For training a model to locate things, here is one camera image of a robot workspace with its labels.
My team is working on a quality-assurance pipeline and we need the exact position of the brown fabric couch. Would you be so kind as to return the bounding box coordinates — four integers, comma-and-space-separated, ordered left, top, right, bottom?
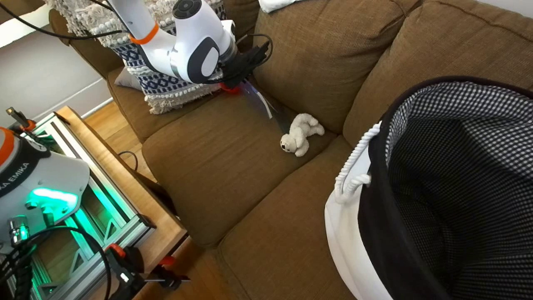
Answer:
76, 0, 533, 300

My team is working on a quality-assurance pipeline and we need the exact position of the white black tote bag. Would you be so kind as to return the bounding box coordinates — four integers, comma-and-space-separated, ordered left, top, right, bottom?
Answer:
325, 77, 533, 300

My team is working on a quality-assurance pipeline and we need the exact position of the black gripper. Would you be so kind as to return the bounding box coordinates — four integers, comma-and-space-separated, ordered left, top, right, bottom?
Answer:
222, 33, 274, 87

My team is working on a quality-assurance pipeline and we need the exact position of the white cloth on backrest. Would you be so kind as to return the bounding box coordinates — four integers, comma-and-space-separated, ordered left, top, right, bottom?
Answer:
259, 0, 300, 13

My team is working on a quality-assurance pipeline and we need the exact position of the small white plush toy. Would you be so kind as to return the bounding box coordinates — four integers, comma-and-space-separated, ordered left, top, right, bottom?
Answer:
280, 113, 325, 157

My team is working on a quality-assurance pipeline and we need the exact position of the red black clamp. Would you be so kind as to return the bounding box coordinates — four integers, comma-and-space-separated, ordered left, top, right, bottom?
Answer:
105, 243, 189, 300

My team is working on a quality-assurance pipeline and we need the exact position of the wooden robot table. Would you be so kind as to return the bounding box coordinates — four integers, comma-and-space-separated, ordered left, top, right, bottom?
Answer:
16, 105, 190, 300

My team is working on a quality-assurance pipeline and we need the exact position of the red small object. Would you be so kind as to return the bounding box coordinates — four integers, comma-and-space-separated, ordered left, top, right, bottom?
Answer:
220, 83, 244, 95

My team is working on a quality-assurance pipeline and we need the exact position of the purple book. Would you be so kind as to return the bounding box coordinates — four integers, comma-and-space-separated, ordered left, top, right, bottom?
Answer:
249, 85, 272, 118

